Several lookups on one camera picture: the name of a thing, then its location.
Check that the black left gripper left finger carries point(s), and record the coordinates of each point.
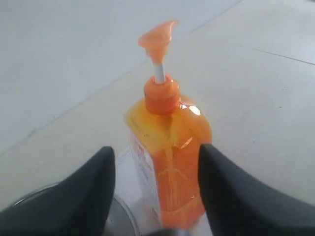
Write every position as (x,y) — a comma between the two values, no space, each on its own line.
(77,206)

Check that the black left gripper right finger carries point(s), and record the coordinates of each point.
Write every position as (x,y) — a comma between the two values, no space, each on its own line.
(238,204)

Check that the orange dish soap pump bottle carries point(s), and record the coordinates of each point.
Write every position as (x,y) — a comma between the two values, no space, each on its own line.
(166,130)

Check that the steel mesh strainer basket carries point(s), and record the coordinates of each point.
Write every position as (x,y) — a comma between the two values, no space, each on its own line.
(120,220)

